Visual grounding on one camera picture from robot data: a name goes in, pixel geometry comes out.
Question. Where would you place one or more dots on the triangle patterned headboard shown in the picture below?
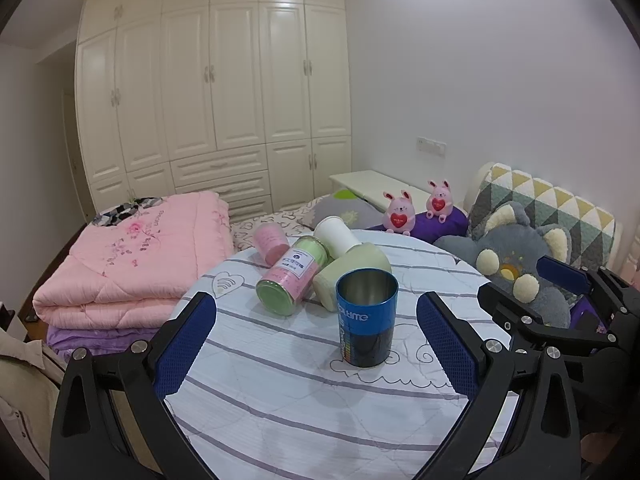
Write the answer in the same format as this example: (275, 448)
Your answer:
(560, 205)

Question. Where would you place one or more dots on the folded pink quilt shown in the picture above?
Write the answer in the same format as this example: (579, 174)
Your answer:
(140, 265)

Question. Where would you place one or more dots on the grey pillow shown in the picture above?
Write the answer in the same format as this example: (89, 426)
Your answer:
(332, 210)

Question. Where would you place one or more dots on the folded purple blanket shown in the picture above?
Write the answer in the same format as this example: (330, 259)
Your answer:
(100, 340)

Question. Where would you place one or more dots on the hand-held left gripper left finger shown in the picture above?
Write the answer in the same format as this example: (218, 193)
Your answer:
(186, 342)

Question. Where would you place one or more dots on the purple cushion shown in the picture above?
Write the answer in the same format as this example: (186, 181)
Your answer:
(440, 230)

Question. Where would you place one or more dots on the white wall socket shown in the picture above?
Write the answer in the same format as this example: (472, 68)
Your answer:
(431, 146)

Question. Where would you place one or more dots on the pale green cup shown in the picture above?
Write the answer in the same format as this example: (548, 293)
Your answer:
(357, 262)

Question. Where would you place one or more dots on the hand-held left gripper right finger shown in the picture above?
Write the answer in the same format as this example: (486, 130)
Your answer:
(449, 345)

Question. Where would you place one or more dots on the heart printed bedsheet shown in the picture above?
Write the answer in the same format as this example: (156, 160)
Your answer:
(245, 232)

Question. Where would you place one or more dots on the striped white table cloth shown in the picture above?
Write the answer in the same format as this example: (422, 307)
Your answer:
(280, 410)

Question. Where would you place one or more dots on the pink bunny toy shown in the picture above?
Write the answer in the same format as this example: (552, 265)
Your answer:
(440, 202)
(398, 215)

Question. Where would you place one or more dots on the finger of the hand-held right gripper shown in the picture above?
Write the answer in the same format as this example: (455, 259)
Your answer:
(567, 270)
(510, 307)

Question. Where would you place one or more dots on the beige clothing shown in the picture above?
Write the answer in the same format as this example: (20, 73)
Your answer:
(22, 390)

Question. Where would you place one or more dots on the grey plush toy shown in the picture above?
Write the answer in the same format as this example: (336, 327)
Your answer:
(510, 255)

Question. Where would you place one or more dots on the cream wardrobe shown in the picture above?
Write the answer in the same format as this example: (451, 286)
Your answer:
(215, 85)

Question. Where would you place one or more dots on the white cup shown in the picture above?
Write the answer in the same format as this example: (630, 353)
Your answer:
(337, 235)

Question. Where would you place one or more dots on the blue metal cup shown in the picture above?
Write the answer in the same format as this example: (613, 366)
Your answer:
(367, 325)

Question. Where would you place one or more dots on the white nightstand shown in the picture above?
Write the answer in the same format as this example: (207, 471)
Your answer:
(367, 184)

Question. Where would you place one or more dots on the green and pink labelled cup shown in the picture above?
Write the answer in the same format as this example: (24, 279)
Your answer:
(295, 272)

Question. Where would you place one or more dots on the dark patterned cloth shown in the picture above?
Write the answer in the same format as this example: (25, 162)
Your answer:
(120, 211)

